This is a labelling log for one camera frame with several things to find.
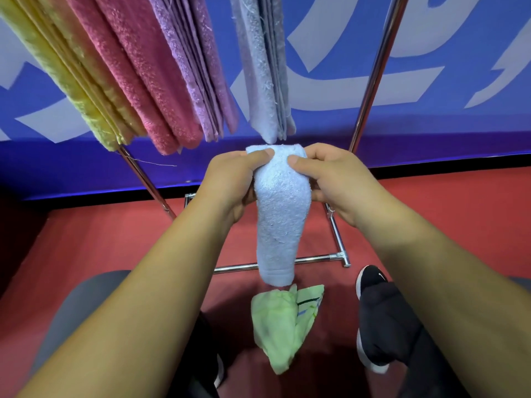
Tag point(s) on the person's left hand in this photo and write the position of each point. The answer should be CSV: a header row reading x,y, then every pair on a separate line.
x,y
222,182

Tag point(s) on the person's right hand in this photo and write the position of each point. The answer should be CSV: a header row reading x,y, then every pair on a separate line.
x,y
344,186

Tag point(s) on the person's right thumb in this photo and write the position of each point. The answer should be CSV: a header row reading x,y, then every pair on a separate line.
x,y
300,166

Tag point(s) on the person's left thumb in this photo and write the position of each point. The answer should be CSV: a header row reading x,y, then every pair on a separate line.
x,y
260,156

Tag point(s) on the light blue towel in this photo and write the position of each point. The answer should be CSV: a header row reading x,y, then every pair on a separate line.
x,y
282,219

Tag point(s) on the person's right forearm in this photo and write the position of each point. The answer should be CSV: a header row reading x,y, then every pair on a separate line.
x,y
452,298

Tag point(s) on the person's left forearm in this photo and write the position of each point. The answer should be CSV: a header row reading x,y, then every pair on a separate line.
x,y
137,302

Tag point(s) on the pale grey-blue hanging towel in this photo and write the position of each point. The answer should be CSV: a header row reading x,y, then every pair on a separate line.
x,y
261,70

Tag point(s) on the purple hanging towel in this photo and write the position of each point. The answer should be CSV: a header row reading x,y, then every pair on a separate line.
x,y
199,66

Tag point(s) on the chrome metal drying rack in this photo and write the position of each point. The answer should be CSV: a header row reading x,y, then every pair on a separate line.
x,y
375,74

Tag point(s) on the person's right black shoe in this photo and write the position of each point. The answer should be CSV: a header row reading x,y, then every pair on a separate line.
x,y
371,281

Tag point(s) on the person's black shoe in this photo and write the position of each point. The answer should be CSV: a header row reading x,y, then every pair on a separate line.
x,y
371,281
203,360

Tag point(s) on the pink hanging towel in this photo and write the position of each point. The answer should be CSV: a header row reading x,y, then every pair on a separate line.
x,y
137,66

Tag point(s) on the light green crumpled cloth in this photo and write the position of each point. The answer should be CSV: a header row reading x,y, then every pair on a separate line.
x,y
280,323

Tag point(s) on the blue banner with white print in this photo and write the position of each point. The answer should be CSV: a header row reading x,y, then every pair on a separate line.
x,y
456,78

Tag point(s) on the person's right leg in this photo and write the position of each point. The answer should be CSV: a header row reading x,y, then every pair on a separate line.
x,y
394,323

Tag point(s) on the person's leg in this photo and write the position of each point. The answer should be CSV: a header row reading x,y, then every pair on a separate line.
x,y
394,323
83,302

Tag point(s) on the yellow hanging towel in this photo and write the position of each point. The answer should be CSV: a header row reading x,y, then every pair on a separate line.
x,y
79,82

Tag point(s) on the person's left black shoe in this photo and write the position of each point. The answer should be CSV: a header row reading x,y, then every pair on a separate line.
x,y
203,360

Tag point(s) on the person's left leg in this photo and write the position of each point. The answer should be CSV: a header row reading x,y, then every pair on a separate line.
x,y
83,302

